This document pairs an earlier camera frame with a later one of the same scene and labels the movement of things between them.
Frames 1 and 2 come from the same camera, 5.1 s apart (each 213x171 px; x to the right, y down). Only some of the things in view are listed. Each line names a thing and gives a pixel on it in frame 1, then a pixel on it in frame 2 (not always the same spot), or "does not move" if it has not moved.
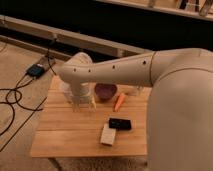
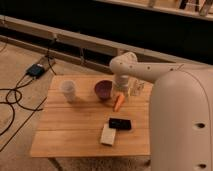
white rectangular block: (108, 136) does not move
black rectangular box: (120, 124) does not move
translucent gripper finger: (76, 102) to (116, 93)
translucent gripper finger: (93, 104) to (127, 94)
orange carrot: (120, 102) does not move
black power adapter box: (35, 71) does not move
